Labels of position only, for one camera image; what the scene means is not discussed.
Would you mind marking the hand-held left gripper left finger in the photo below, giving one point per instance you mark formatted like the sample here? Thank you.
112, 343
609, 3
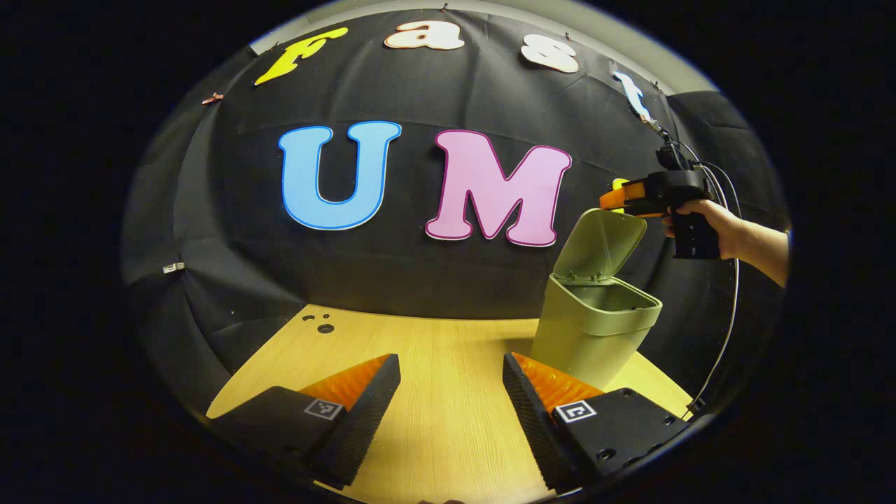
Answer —
364, 420

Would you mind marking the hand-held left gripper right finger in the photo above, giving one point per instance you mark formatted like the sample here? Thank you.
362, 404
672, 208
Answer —
535, 427

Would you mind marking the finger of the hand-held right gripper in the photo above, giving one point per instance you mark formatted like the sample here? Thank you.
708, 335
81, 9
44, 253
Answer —
626, 196

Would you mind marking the pale green desktop garbage bin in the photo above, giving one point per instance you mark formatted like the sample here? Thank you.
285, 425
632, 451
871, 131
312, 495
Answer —
588, 336

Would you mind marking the wooden desktop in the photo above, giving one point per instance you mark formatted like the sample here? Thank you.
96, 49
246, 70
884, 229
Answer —
448, 378

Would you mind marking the black backdrop cloth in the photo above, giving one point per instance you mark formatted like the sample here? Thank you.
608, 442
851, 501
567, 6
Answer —
420, 280

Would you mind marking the white clip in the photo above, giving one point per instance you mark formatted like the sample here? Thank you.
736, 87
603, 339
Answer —
173, 267

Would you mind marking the pink clip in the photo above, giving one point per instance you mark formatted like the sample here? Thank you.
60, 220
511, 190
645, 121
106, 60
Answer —
212, 99

